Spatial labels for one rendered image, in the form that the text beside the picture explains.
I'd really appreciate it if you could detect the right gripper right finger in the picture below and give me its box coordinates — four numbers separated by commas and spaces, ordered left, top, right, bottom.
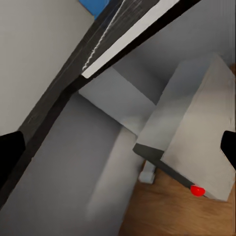
221, 130, 236, 169

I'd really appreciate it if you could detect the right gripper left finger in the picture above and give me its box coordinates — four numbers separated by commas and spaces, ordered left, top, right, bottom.
0, 131, 26, 190

